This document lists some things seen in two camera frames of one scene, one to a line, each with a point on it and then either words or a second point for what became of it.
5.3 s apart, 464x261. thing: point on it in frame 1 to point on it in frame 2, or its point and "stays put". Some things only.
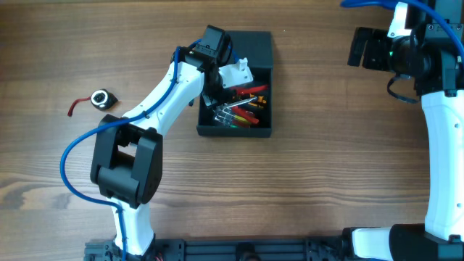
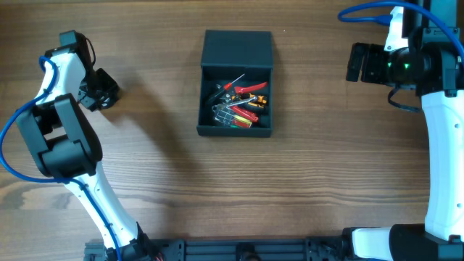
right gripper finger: (357, 48) to (358, 51)
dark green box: (256, 46) stays put
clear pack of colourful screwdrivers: (235, 117) stays put
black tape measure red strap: (101, 99) stays put
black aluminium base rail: (228, 249) stays put
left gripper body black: (209, 96) to (102, 93)
